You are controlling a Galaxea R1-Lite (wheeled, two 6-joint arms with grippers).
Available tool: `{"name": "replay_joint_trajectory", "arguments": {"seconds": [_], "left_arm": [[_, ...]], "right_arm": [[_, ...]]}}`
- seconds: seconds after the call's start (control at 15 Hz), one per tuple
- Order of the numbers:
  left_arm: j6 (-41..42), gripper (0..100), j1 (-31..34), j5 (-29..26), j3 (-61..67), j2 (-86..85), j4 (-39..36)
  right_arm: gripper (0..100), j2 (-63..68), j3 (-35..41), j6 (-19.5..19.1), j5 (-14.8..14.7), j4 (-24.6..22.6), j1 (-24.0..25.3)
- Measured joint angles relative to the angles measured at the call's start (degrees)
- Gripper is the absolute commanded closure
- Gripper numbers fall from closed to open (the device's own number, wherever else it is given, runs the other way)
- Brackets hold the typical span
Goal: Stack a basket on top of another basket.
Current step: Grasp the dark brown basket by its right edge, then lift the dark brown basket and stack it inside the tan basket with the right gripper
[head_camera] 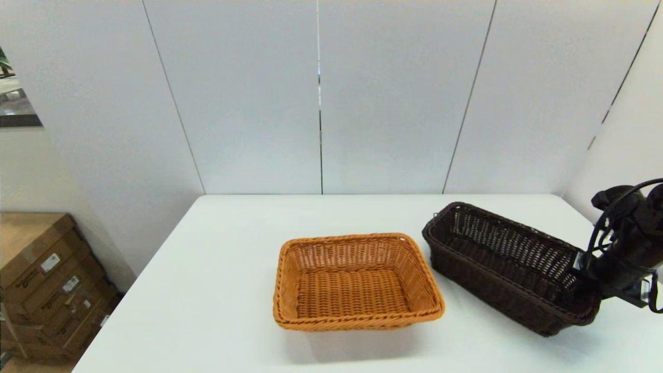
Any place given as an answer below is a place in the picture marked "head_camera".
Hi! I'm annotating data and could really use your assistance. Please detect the dark brown wicker basket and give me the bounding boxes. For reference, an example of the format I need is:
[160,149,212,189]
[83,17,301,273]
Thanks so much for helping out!
[422,202,602,338]

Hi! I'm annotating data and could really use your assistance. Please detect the orange wicker basket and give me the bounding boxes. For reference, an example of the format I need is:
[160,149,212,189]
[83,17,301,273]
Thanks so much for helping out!
[273,233,445,332]

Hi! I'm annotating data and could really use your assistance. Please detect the brown cardboard box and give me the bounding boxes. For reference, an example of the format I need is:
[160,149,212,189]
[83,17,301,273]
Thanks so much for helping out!
[0,212,93,305]
[0,254,108,329]
[3,280,121,358]
[10,300,124,363]

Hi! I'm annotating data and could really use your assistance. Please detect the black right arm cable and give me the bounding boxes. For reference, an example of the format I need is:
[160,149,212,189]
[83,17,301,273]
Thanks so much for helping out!
[588,178,663,314]

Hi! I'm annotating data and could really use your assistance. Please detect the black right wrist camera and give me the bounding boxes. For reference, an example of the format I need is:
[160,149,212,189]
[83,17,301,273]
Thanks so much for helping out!
[592,185,648,234]

